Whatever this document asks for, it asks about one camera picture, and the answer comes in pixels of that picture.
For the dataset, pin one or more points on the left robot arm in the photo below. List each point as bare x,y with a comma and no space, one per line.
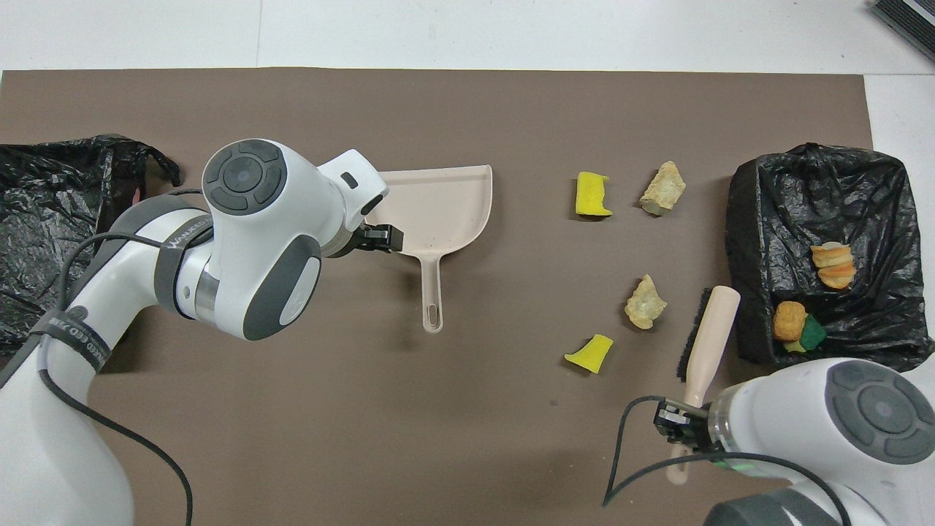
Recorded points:
248,241

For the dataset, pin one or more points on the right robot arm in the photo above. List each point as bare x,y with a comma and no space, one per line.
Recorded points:
803,431

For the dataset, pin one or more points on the yellow sponge piece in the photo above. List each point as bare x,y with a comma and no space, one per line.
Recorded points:
590,194
590,353

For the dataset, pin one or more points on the black stand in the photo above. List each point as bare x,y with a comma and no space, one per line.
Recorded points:
909,22

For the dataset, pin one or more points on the orange and white striped sponge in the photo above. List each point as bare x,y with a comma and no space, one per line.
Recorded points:
834,266

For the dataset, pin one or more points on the black bag lined bin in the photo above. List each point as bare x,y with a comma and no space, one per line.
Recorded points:
818,197

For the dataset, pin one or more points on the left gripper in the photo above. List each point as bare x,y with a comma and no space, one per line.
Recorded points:
380,237

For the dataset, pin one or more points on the beige sponge chunk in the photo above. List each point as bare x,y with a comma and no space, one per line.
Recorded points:
645,303
663,190

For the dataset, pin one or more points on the beige plastic dustpan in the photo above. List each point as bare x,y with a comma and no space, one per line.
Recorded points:
438,208

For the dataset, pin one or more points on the orange sponge chunk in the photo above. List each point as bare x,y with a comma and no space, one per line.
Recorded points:
789,321

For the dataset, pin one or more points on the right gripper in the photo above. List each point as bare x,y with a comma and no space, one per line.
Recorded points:
676,422

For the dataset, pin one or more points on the green sponge piece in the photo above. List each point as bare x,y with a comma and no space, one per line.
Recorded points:
814,333

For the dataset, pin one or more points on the black plastic bag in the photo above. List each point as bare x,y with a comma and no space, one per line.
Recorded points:
44,212

